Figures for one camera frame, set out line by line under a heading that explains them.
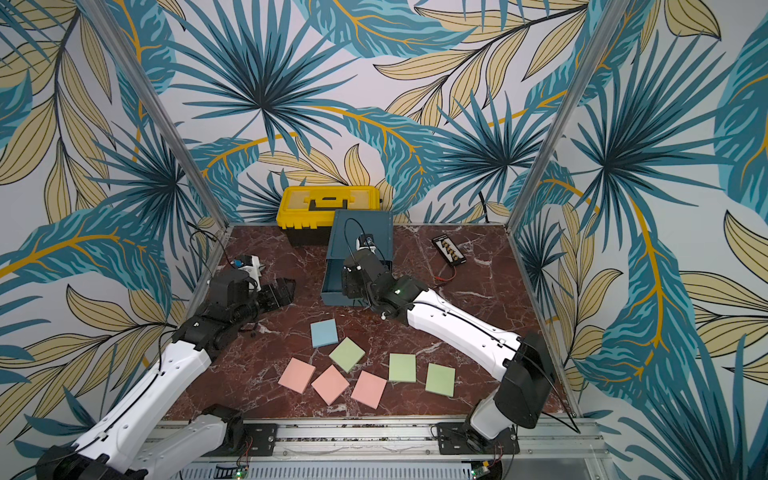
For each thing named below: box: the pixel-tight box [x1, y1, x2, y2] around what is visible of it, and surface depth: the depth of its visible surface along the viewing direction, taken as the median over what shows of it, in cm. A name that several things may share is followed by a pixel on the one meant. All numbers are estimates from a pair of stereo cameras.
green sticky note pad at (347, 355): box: [328, 336, 366, 373], surface depth 89 cm
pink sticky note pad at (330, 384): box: [311, 364, 350, 406], surface depth 84 cm
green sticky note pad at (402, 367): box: [389, 353, 417, 383], surface depth 87 cm
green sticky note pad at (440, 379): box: [425, 362, 456, 397], surface depth 85 cm
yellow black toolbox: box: [276, 185, 381, 247], surface depth 105 cm
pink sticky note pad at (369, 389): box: [351, 370, 388, 410], surface depth 83 cm
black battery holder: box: [432, 234, 467, 267], surface depth 112 cm
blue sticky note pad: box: [310, 318, 339, 349], surface depth 92 cm
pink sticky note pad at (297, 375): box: [278, 357, 316, 394], surface depth 86 cm
